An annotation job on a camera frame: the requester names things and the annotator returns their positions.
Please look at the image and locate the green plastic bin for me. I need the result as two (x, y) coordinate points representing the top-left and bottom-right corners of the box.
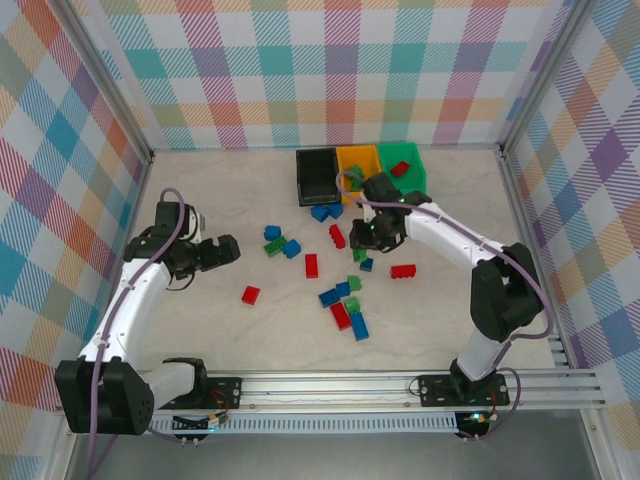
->
(375, 142), (429, 196)

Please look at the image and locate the black plastic bin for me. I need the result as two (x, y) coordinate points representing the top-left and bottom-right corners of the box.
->
(294, 147), (345, 208)

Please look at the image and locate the yellow plastic bin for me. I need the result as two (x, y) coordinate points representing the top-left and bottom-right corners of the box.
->
(334, 144), (385, 205)

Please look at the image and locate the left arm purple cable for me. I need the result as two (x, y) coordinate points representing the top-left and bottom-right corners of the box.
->
(84, 187), (221, 479)

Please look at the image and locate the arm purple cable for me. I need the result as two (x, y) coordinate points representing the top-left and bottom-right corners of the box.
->
(335, 169), (555, 444)
(84, 187), (221, 479)

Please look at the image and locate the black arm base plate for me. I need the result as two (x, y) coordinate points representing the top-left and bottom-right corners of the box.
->
(199, 375), (243, 411)
(417, 372), (511, 407)

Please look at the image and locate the aluminium mounting rail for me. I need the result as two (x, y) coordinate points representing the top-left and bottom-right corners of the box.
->
(53, 368), (607, 416)

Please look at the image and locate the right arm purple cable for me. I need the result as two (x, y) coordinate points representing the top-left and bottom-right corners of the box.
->
(335, 169), (555, 444)

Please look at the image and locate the aluminium frame post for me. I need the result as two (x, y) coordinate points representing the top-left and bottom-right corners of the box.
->
(497, 0), (599, 159)
(52, 0), (155, 165)

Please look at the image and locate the slotted grey cable duct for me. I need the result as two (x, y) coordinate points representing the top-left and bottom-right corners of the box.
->
(79, 412), (459, 435)

